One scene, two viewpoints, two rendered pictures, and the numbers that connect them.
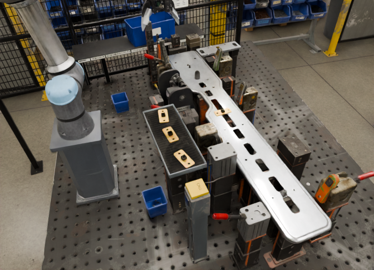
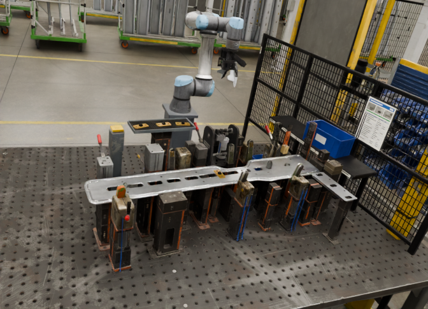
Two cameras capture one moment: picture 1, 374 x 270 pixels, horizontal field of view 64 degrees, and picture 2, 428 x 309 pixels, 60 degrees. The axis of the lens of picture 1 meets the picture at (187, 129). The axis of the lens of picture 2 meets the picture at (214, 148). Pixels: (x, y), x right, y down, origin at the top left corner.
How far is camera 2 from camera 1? 201 cm
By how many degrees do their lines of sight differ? 63
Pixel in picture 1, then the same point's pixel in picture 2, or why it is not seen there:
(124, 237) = (130, 169)
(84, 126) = (176, 106)
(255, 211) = (106, 161)
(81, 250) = (125, 155)
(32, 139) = not seen: hidden behind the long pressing
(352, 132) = not seen: outside the picture
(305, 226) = (94, 190)
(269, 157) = (162, 187)
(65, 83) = (185, 78)
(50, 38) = (202, 58)
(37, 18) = (202, 45)
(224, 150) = (155, 148)
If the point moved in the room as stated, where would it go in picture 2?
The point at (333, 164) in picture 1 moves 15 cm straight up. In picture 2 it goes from (203, 301) to (208, 276)
